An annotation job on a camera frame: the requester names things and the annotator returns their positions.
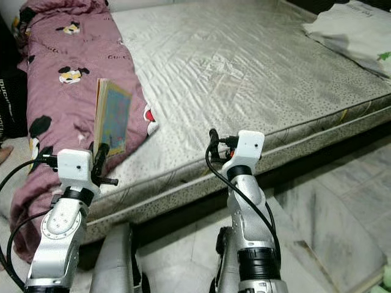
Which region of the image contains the pink cartoon blanket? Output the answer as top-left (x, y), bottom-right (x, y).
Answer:
top-left (9, 0), bottom-right (160, 264)

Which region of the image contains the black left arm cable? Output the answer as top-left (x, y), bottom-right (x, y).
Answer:
top-left (0, 156), bottom-right (62, 292)

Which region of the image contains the black printed bag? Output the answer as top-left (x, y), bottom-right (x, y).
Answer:
top-left (0, 76), bottom-right (30, 134)

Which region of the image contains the white pillow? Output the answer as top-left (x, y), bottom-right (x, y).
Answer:
top-left (302, 0), bottom-right (391, 80)

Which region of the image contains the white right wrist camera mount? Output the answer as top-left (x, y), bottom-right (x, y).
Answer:
top-left (232, 130), bottom-right (266, 168)

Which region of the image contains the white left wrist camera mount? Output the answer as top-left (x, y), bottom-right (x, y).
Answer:
top-left (57, 150), bottom-right (100, 196)

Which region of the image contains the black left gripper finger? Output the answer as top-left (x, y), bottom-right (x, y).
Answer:
top-left (93, 143), bottom-right (111, 179)

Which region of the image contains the white quilted mattress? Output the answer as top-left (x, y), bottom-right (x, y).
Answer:
top-left (98, 0), bottom-right (391, 244)

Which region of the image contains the colourful children's book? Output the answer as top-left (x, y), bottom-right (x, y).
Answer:
top-left (93, 78), bottom-right (134, 159)

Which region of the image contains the grey robot left leg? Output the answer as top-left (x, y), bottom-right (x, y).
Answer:
top-left (90, 222), bottom-right (148, 293)

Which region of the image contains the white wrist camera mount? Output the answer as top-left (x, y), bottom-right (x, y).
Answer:
top-left (232, 130), bottom-right (266, 168)
top-left (57, 150), bottom-right (100, 196)

